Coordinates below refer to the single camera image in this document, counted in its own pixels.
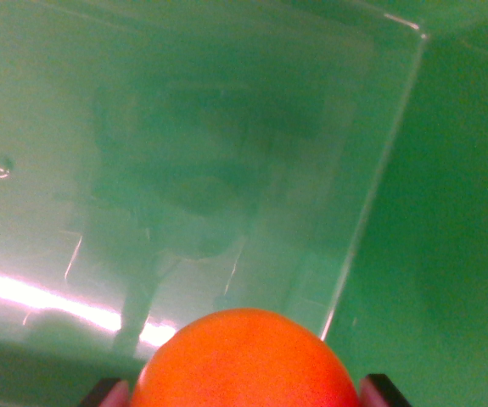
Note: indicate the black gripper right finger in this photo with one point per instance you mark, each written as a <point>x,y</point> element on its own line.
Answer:
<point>379,392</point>

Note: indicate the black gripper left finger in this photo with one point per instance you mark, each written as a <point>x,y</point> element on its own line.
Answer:
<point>105,394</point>

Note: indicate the yellow orange peach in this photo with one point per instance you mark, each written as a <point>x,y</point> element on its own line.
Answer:
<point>243,364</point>

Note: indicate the green plastic bin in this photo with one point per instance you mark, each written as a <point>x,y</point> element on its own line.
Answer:
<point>226,148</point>

